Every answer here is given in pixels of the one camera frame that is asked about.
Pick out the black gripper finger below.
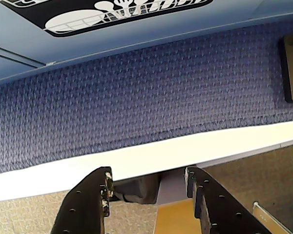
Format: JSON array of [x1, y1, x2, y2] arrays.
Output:
[[50, 166, 116, 234], [185, 166, 267, 234]]

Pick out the yellow cabinet panel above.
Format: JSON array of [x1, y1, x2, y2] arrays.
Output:
[[153, 197, 204, 234]]

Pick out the black white dish rack sticker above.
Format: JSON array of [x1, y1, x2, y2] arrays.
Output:
[[0, 0, 214, 39]]

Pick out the metal bar drawer handle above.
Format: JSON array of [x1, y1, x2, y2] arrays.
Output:
[[252, 201, 292, 234]]

